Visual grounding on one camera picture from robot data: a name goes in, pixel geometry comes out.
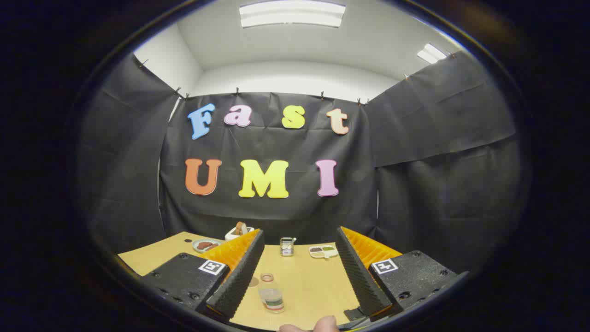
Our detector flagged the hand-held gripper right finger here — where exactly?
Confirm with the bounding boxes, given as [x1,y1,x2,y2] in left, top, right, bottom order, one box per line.
[335,226,471,323]

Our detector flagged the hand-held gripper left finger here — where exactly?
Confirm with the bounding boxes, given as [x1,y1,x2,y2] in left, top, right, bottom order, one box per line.
[138,228,266,323]

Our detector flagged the clear plastic juice bottle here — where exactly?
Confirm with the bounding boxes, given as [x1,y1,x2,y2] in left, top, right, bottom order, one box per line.
[258,273,285,314]

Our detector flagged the white toaster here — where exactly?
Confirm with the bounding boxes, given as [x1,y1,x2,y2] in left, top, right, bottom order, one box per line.
[224,225,255,242]

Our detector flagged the white divided bean dish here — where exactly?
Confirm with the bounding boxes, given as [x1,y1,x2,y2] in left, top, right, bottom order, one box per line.
[309,245,339,260]

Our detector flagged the wooden table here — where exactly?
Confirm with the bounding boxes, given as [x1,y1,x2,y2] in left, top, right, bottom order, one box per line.
[118,231,369,331]

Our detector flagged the pale green plate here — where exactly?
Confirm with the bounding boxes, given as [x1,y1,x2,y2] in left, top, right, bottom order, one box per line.
[192,238,222,254]

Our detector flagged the small ceiling light panel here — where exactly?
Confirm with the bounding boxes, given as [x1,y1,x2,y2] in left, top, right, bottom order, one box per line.
[416,43,448,65]

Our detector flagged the large ceiling light panel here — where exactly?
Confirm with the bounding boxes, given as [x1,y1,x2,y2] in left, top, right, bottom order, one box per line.
[239,0,346,29]

